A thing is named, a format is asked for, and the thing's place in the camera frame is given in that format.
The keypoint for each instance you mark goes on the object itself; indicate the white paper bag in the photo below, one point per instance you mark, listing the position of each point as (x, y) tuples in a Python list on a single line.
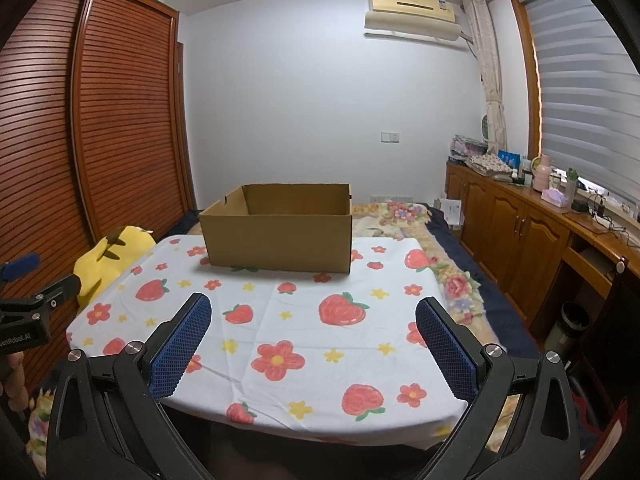
[(451, 211)]

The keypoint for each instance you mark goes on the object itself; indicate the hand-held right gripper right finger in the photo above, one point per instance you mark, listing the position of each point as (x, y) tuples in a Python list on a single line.
[(447, 350)]

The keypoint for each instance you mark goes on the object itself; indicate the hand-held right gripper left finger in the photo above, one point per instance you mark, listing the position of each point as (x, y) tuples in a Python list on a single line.
[(182, 350)]

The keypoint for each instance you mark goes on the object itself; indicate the person's left hand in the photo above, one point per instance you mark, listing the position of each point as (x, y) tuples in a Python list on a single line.
[(15, 380)]

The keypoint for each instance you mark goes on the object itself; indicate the brown louvered wardrobe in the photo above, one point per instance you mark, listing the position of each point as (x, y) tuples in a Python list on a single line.
[(125, 135)]

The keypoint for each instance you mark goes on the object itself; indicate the beige patterned curtain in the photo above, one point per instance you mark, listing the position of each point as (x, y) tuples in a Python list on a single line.
[(487, 60)]

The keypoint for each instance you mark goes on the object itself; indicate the folded purple cloth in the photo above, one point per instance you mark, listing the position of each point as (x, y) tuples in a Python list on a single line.
[(467, 146)]

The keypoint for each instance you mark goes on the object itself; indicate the cardboard box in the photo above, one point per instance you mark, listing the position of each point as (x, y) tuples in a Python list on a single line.
[(280, 240)]

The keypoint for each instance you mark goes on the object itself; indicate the white wall socket strip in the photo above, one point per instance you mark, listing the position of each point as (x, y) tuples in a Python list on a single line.
[(391, 198)]

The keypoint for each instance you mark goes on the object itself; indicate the white wall switch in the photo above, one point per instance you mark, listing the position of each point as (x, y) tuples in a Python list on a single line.
[(389, 136)]

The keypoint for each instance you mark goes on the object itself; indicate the folded patterned cloth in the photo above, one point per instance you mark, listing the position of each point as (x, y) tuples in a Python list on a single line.
[(487, 163)]

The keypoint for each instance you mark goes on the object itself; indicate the small white desk fan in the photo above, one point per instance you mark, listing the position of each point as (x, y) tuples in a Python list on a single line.
[(486, 127)]

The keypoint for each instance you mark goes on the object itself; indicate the grey striped window blind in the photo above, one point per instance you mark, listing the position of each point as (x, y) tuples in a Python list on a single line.
[(590, 100)]

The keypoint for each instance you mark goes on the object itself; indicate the long wooden cabinet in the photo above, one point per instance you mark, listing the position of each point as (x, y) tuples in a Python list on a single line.
[(510, 230)]

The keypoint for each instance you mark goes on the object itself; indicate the black chair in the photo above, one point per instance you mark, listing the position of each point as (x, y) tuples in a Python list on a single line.
[(625, 320)]

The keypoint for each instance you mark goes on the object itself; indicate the yellow plush toy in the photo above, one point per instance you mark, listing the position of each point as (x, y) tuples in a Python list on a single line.
[(115, 255)]

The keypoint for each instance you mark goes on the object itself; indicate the white power strip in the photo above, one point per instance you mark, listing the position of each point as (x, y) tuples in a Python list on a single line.
[(602, 221)]

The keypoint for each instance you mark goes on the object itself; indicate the wooden window frame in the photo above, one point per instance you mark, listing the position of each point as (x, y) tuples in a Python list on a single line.
[(527, 70)]

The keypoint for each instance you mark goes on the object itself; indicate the wall air conditioner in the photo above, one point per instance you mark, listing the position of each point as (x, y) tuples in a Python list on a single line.
[(410, 1), (412, 25)]

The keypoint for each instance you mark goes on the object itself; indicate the pink tissue box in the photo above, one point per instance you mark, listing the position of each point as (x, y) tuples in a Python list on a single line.
[(555, 197)]

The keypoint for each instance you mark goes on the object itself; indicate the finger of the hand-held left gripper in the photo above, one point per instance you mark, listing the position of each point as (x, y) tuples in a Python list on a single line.
[(62, 287), (20, 266)]

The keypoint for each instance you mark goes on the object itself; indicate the grey trash bin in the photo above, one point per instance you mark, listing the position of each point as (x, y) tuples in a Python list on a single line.
[(570, 327)]

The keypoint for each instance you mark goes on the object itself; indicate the strawberry print tablecloth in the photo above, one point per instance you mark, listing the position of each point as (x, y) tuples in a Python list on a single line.
[(300, 320)]

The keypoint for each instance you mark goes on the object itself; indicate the pink bottle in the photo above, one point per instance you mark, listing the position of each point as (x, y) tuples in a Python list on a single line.
[(543, 175)]

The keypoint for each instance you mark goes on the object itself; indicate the blue box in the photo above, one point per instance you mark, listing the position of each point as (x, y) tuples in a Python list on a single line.
[(509, 158)]

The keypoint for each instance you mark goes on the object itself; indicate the green capped bottle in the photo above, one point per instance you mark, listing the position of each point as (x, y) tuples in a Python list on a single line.
[(570, 185)]

